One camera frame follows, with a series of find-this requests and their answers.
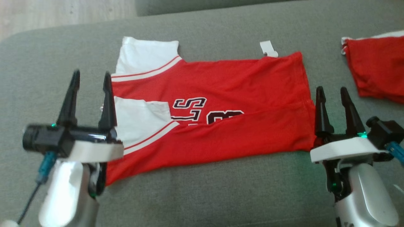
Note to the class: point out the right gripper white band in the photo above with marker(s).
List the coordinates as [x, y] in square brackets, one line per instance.
[344, 148]

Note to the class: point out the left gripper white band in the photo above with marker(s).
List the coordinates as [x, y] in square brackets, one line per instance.
[94, 149]

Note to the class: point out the red shorts white trim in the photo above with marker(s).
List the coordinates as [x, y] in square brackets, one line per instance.
[375, 66]

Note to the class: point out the red white basketball jersey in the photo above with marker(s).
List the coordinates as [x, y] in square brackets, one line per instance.
[236, 78]

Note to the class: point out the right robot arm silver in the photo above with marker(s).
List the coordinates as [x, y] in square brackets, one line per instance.
[369, 195]

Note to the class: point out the large grey sofa chaise cushion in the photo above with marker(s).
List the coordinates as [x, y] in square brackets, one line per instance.
[221, 195]

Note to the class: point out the grey sofa seat cushion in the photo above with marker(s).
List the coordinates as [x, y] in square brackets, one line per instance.
[189, 5]

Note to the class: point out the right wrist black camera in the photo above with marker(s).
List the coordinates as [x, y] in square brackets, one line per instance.
[383, 132]

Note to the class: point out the wrist black camera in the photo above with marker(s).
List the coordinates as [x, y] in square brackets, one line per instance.
[47, 140]
[383, 132]

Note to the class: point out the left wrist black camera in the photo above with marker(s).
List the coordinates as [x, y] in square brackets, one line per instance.
[47, 140]

